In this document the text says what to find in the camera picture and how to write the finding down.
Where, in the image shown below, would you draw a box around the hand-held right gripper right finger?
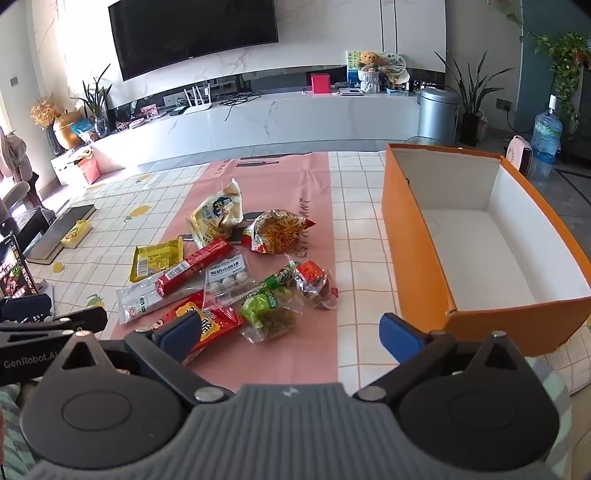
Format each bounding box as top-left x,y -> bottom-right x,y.
353,312 -> 532,402

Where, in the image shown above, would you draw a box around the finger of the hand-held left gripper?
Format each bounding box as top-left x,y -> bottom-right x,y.
0,294 -> 53,325
0,306 -> 108,344

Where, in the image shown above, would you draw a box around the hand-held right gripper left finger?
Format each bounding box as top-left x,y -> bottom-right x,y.
44,312 -> 236,407

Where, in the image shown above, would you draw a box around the white silver snack packet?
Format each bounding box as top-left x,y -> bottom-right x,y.
115,276 -> 175,325

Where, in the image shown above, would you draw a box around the orange cardboard box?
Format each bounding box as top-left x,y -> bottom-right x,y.
381,143 -> 591,357

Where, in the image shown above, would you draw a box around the red yellow noodle snack bag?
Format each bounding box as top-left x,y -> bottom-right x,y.
241,209 -> 317,256

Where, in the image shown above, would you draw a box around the phone with lit screen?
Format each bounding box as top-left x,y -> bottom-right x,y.
0,234 -> 40,299

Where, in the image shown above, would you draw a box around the large red yellow snack bag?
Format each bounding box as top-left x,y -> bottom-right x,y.
157,295 -> 245,366

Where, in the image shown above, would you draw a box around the long red snack packet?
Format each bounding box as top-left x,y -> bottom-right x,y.
156,237 -> 236,298

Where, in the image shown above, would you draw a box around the clear packet of white balls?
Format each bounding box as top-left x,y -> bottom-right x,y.
204,255 -> 254,305

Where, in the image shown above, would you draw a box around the yellow flat snack packet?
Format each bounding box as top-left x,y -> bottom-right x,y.
128,236 -> 185,283

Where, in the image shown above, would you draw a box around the black thick book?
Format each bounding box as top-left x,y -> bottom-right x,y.
23,204 -> 98,265

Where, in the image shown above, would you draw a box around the pink printed table mat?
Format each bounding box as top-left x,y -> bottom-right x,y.
99,151 -> 402,386

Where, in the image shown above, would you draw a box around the small yellow box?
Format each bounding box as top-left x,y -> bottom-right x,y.
61,220 -> 92,249

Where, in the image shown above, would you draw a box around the green clear raisin packet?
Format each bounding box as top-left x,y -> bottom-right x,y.
239,291 -> 304,344

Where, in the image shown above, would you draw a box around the clear packet of red candies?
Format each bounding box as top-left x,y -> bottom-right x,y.
288,260 -> 340,311

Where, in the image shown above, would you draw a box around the small green snack packet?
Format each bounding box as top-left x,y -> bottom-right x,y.
252,263 -> 296,296

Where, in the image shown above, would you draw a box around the yellow white potato chip bag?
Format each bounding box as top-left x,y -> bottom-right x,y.
186,178 -> 245,250

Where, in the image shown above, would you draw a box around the pink paper bag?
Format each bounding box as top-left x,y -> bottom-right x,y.
76,148 -> 103,185

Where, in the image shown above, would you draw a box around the hanging pink grey clothing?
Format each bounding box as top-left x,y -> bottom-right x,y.
0,127 -> 34,182

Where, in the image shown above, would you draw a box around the teal patterned cloth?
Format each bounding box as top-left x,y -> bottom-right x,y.
526,354 -> 576,464

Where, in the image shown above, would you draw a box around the gold vase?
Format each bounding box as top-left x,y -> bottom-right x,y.
53,111 -> 87,151

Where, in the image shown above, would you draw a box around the dried yellow flowers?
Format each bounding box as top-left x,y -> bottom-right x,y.
30,95 -> 64,156

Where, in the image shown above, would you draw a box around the small pink appliance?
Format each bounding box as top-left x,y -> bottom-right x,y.
505,135 -> 537,176

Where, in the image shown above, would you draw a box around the green plant in glass vase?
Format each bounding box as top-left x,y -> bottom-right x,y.
73,65 -> 115,138

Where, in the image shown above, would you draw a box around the potted long leaf plant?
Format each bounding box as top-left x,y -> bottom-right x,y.
436,50 -> 509,147

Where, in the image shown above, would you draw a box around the silver trash can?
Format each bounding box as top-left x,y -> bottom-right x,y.
417,88 -> 461,142

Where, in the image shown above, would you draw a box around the white router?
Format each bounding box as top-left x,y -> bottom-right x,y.
178,82 -> 216,114

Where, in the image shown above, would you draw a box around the white television console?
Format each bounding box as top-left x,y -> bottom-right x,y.
51,88 -> 423,188

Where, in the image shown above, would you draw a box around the blue water bottle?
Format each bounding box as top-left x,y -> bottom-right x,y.
531,95 -> 564,165

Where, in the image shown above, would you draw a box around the teddy bear bouquet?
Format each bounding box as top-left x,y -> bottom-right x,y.
356,50 -> 383,95

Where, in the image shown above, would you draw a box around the round printed fan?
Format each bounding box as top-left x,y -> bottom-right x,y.
381,53 -> 410,89

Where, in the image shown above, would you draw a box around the blue picture card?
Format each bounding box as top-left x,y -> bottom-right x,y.
346,50 -> 364,85

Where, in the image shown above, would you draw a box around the black flat screen television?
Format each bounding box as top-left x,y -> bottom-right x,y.
108,0 -> 280,82

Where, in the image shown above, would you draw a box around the green trailing plant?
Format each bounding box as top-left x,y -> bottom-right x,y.
496,0 -> 591,137

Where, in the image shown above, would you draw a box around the black cable bundle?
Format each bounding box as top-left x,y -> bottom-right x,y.
217,90 -> 265,108

